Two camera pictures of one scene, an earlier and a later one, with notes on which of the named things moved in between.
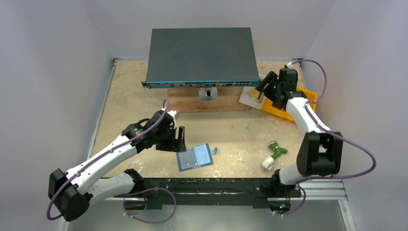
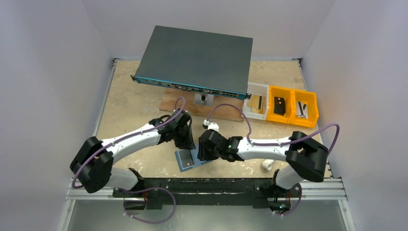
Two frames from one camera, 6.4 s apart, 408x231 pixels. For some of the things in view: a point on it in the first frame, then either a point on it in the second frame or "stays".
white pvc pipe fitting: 267,163 stays
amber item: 254,94 → 257,103
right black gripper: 267,87 → 204,149
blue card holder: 196,157 stays
